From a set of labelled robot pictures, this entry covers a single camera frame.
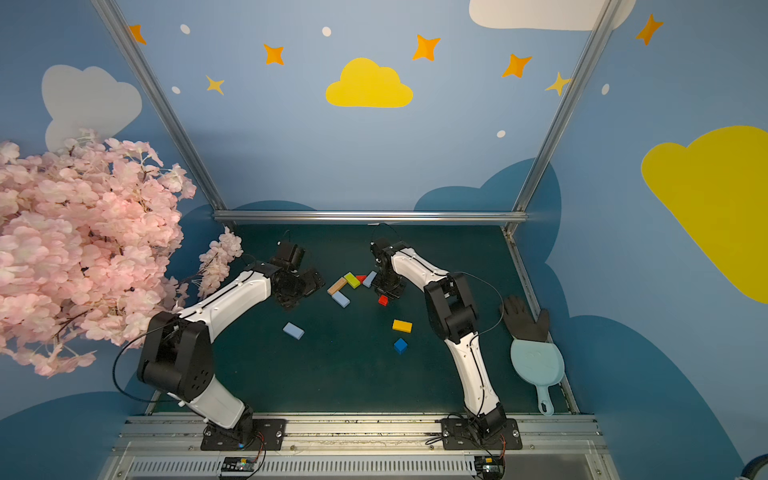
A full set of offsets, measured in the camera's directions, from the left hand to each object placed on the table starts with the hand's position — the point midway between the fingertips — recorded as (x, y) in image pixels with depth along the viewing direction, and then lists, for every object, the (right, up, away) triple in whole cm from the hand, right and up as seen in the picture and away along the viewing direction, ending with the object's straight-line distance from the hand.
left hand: (315, 286), depth 91 cm
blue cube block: (+27, -17, -3) cm, 32 cm away
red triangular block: (+13, +1, +13) cm, 19 cm away
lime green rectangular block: (+10, +1, +13) cm, 17 cm away
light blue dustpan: (+69, -23, -4) cm, 73 cm away
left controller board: (-14, -42, -20) cm, 48 cm away
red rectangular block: (+21, -6, +7) cm, 23 cm away
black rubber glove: (+66, -12, +4) cm, 68 cm away
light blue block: (+16, 0, +12) cm, 20 cm away
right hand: (+22, -3, +10) cm, 24 cm away
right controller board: (+48, -43, -18) cm, 67 cm away
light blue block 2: (+7, -5, +8) cm, 12 cm away
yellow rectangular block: (+28, -13, +2) cm, 31 cm away
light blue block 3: (-7, -14, +2) cm, 16 cm away
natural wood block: (+5, -1, +12) cm, 13 cm away
